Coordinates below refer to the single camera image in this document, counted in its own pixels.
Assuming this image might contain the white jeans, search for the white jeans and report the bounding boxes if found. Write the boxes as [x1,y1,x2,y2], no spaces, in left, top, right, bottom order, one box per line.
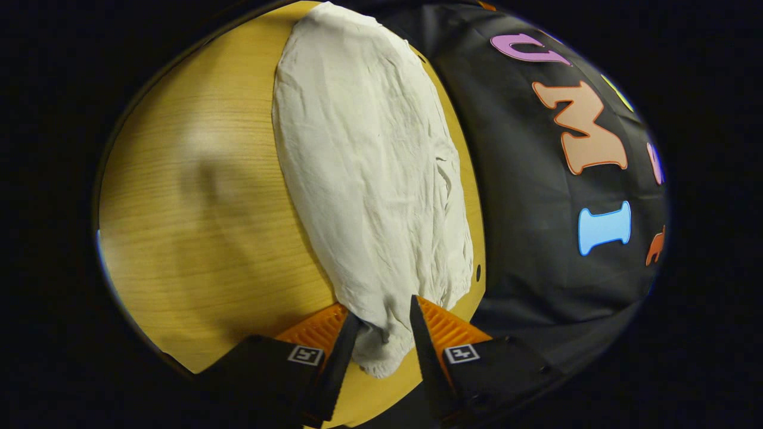
[271,2,476,380]

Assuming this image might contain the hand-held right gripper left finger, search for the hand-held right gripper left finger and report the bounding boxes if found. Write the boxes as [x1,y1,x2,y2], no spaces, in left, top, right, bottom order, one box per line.
[194,303,362,429]

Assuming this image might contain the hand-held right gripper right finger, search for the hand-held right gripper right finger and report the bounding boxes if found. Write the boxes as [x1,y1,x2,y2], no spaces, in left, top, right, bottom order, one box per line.
[409,295,562,427]

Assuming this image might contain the black backdrop cloth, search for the black backdrop cloth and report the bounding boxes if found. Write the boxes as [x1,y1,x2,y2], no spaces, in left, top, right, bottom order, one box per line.
[352,0,669,382]

